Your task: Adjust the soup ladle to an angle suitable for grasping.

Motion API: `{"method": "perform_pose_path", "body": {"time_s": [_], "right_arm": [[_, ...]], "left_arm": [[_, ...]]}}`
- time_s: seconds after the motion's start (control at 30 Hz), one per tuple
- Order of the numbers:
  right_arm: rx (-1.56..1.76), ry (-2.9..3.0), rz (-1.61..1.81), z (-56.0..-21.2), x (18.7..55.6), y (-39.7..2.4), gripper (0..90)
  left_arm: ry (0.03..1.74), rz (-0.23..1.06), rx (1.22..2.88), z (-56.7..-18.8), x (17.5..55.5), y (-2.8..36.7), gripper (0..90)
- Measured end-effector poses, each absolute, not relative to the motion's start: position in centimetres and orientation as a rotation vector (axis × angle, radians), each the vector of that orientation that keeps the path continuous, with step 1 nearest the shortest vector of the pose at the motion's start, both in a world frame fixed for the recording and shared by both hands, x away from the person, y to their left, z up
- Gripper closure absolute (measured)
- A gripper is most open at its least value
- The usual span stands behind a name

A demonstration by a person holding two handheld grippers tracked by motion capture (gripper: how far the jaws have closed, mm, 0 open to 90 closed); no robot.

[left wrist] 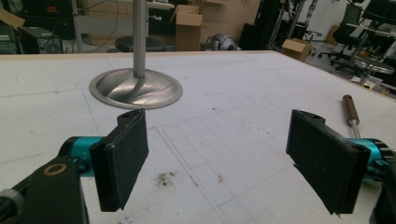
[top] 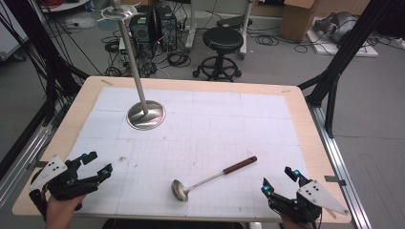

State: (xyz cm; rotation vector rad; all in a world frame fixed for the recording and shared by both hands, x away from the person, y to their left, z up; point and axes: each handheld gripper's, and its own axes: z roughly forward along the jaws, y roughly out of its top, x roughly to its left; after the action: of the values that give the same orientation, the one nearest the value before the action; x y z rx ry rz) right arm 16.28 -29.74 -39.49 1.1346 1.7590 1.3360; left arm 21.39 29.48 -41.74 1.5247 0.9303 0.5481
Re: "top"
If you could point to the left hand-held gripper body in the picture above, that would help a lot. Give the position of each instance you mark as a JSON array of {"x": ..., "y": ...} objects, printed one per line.
[{"x": 51, "y": 170}]

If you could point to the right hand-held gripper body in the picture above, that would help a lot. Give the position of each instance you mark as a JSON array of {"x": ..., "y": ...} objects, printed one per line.
[{"x": 318, "y": 195}]

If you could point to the person's right hand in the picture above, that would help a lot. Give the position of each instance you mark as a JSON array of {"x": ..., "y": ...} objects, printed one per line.
[{"x": 294, "y": 224}]

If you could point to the person's left hand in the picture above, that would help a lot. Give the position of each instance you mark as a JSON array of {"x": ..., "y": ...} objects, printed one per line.
[{"x": 60, "y": 213}]

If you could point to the pale tape strip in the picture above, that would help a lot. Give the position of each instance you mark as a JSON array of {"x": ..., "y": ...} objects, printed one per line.
[{"x": 331, "y": 213}]

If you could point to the white grid mat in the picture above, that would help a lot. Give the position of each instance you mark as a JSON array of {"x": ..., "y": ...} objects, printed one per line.
[{"x": 223, "y": 133}]

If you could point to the steel utensil stand with hooks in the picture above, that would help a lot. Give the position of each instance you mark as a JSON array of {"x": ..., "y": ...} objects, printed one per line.
[{"x": 145, "y": 115}]

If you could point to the person's dark clothing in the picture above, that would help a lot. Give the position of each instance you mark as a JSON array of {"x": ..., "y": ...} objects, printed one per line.
[{"x": 172, "y": 224}]

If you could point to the small bench power supply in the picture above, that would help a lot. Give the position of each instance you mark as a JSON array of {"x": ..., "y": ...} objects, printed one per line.
[{"x": 123, "y": 49}]

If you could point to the black computer tower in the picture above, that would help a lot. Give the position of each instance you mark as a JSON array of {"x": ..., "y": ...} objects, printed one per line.
[
  {"x": 166, "y": 27},
  {"x": 140, "y": 27}
]

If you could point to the white flat board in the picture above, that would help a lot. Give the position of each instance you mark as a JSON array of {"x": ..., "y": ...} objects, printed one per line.
[{"x": 364, "y": 51}]

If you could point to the white metal stand leg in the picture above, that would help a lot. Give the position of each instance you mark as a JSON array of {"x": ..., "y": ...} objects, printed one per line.
[
  {"x": 192, "y": 28},
  {"x": 245, "y": 35}
]

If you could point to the cardboard box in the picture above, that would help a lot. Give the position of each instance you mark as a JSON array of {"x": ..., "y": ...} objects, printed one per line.
[{"x": 297, "y": 20}]

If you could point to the grey bag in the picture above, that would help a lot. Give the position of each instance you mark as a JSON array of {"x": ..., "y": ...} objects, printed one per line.
[{"x": 337, "y": 26}]

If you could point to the black round stool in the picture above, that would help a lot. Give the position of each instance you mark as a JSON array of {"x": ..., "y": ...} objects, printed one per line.
[{"x": 223, "y": 38}]

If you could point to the grey metal bracket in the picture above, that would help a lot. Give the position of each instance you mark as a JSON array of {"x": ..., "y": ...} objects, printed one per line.
[
  {"x": 335, "y": 180},
  {"x": 40, "y": 164}
]

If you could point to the aluminium rail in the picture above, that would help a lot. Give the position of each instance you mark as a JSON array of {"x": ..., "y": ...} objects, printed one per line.
[
  {"x": 19, "y": 165},
  {"x": 340, "y": 159}
]

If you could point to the black frame strut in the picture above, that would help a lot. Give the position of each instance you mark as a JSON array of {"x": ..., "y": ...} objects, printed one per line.
[{"x": 347, "y": 47}]

